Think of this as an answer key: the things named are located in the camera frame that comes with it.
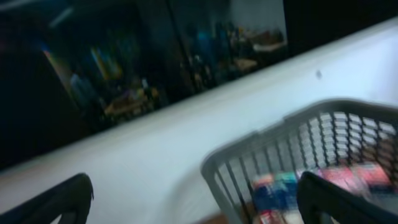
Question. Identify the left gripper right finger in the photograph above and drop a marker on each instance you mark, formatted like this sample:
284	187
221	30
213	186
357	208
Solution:
332	202

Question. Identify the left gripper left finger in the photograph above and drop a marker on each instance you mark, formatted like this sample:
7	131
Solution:
70	200

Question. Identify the blue Kleenex tissue pack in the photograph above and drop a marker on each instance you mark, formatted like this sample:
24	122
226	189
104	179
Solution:
281	191

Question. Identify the beige white snack bag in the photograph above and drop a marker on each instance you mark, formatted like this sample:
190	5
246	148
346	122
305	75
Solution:
278	217

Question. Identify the grey plastic basket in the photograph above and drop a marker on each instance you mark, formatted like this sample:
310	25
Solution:
325	134

